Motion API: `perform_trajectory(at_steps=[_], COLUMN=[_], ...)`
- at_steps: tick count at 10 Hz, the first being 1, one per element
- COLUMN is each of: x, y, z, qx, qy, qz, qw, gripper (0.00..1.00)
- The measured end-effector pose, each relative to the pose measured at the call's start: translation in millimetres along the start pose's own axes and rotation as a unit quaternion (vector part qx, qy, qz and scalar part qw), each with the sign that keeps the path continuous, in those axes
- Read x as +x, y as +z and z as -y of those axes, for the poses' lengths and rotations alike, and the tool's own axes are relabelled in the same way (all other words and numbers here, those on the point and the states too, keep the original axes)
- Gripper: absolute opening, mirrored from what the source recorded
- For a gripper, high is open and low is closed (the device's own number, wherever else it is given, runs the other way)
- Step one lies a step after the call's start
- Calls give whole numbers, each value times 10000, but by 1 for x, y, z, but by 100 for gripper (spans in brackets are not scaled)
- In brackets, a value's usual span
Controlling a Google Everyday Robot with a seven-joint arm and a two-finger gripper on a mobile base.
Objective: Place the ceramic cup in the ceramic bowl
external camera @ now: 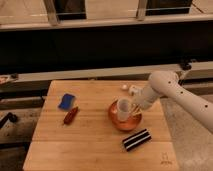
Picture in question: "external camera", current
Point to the small white ball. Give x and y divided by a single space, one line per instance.
124 87

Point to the blue sponge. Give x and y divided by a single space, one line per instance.
66 101

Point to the copper ceramic bowl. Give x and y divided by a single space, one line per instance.
130 124

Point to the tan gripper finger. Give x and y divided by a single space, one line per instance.
137 113
135 109

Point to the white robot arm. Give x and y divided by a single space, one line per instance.
165 83

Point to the metal frame rail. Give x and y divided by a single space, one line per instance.
198 70

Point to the black handle object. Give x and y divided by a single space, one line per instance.
9 117

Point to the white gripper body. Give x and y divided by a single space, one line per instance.
137 92

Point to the white ceramic cup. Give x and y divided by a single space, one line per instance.
123 109

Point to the black white striped block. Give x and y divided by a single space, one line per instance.
137 139

